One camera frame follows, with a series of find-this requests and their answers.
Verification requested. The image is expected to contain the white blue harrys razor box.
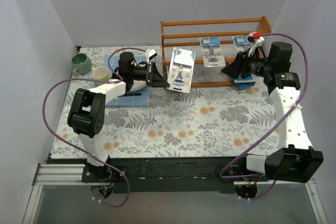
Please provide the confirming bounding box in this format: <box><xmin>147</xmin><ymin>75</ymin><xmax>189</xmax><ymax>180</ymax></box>
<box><xmin>232</xmin><ymin>74</ymin><xmax>256</xmax><ymax>89</ymax></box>

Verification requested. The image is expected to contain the razor blister pack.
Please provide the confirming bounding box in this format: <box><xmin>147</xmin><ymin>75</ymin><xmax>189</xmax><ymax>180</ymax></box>
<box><xmin>232</xmin><ymin>35</ymin><xmax>254</xmax><ymax>52</ymax></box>
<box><xmin>167</xmin><ymin>48</ymin><xmax>195</xmax><ymax>93</ymax></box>
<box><xmin>199</xmin><ymin>37</ymin><xmax>226</xmax><ymax>68</ymax></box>

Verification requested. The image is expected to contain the orange wooden shelf rack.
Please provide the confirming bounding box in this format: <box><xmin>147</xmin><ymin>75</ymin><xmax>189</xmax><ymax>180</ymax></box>
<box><xmin>161</xmin><ymin>16</ymin><xmax>271</xmax><ymax>79</ymax></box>

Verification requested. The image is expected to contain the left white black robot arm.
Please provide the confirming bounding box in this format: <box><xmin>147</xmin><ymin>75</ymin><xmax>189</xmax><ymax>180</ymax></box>
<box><xmin>67</xmin><ymin>49</ymin><xmax>169</xmax><ymax>182</ymax></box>

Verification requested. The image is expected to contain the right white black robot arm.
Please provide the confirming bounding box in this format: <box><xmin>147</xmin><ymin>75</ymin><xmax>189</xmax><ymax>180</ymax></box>
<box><xmin>222</xmin><ymin>42</ymin><xmax>323</xmax><ymax>183</ymax></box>

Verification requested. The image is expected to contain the white paper plate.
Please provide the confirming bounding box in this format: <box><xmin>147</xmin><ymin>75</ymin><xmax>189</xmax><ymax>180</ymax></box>
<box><xmin>129</xmin><ymin>80</ymin><xmax>147</xmax><ymax>92</ymax></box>

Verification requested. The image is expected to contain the blue checked cloth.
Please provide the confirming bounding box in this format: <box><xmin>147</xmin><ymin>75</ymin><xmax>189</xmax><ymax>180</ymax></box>
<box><xmin>103</xmin><ymin>53</ymin><xmax>150</xmax><ymax>107</ymax></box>

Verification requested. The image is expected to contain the pale yellow cup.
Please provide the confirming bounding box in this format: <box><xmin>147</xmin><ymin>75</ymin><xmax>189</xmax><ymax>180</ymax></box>
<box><xmin>92</xmin><ymin>66</ymin><xmax>111</xmax><ymax>81</ymax></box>

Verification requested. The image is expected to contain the green ceramic mug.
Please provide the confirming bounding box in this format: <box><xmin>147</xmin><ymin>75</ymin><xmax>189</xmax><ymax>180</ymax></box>
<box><xmin>71</xmin><ymin>53</ymin><xmax>92</xmax><ymax>76</ymax></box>

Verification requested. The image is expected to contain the floral table mat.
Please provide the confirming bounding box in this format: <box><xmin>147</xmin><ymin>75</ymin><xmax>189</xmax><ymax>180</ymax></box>
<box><xmin>49</xmin><ymin>45</ymin><xmax>297</xmax><ymax>159</ymax></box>

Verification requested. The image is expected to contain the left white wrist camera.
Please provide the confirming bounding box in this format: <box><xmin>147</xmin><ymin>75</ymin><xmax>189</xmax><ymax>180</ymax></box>
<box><xmin>145</xmin><ymin>49</ymin><xmax>158</xmax><ymax>62</ymax></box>

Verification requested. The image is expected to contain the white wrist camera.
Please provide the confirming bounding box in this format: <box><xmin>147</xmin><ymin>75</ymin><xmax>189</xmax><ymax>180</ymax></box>
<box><xmin>247</xmin><ymin>31</ymin><xmax>265</xmax><ymax>57</ymax></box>
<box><xmin>145</xmin><ymin>49</ymin><xmax>158</xmax><ymax>62</ymax></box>

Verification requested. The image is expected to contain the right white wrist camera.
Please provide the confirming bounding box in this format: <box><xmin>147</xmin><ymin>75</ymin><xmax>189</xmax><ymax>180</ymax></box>
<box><xmin>247</xmin><ymin>31</ymin><xmax>265</xmax><ymax>57</ymax></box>

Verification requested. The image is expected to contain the black handled fork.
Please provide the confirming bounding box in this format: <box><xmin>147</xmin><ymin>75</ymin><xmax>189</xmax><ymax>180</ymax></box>
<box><xmin>124</xmin><ymin>93</ymin><xmax>142</xmax><ymax>97</ymax></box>

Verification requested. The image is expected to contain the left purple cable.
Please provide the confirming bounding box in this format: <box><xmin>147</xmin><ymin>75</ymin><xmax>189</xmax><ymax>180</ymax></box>
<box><xmin>41</xmin><ymin>47</ymin><xmax>150</xmax><ymax>208</ymax></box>

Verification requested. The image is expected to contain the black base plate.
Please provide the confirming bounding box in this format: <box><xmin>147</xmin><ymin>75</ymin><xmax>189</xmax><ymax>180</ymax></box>
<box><xmin>81</xmin><ymin>156</ymin><xmax>270</xmax><ymax>195</ymax></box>

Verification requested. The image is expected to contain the aluminium frame rail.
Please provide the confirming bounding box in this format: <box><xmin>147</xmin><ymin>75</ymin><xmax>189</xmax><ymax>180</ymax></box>
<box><xmin>24</xmin><ymin>164</ymin><xmax>328</xmax><ymax>223</ymax></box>

